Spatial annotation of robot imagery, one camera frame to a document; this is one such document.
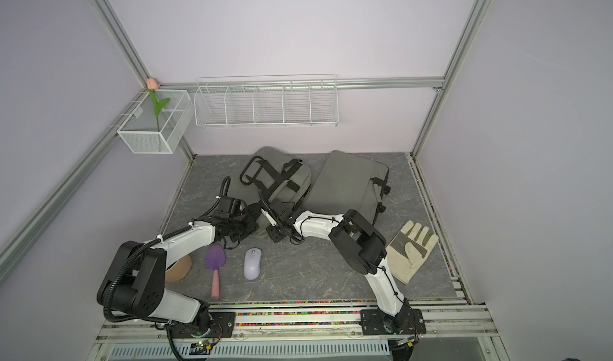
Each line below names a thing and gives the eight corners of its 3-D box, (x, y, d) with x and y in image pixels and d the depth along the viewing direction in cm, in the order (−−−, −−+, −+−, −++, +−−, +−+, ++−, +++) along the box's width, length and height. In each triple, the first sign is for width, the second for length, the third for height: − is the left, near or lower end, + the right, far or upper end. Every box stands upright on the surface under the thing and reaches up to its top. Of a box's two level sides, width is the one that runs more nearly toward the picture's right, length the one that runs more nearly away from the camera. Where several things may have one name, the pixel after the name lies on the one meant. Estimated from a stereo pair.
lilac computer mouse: (242, 279, 84) (240, 276, 82) (247, 250, 91) (246, 247, 89) (258, 279, 84) (257, 276, 82) (262, 250, 91) (261, 247, 89)
